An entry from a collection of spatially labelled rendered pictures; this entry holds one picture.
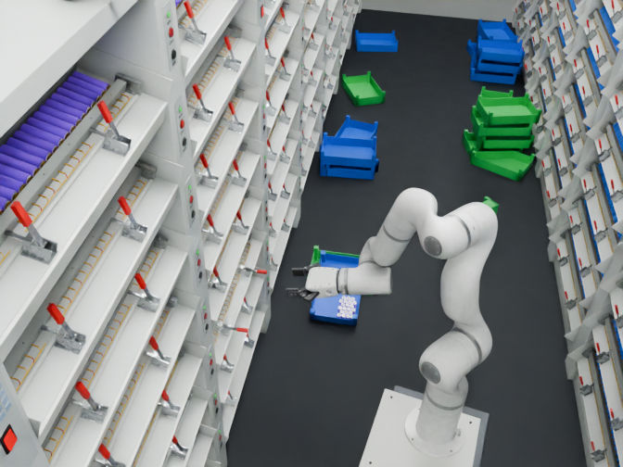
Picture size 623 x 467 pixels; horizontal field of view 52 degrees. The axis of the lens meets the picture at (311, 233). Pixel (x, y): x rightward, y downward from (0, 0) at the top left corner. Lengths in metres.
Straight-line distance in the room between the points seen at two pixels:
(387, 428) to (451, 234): 0.78
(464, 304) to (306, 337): 1.15
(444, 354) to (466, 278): 0.23
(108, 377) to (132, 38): 0.62
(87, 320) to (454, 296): 0.95
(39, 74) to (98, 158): 0.28
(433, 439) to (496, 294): 1.14
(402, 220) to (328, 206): 1.68
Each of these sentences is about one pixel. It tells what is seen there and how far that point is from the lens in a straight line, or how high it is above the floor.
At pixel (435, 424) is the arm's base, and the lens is 2.03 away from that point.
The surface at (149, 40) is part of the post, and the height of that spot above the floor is 1.61.
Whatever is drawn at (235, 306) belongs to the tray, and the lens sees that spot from 2.16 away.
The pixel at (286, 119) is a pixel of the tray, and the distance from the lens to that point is 2.66.
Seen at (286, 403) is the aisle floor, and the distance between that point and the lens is 2.55.
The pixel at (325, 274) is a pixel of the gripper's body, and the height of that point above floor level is 0.69.
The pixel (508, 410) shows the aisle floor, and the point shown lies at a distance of 2.66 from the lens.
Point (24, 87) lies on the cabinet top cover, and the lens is 0.84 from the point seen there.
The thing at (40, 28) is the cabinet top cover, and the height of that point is 1.74.
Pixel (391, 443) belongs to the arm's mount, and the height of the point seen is 0.33.
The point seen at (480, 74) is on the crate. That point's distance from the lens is 4.73.
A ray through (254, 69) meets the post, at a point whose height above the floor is 1.21.
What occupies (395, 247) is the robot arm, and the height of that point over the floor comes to 0.91.
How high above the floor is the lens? 2.11
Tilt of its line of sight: 41 degrees down
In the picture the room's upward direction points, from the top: 2 degrees clockwise
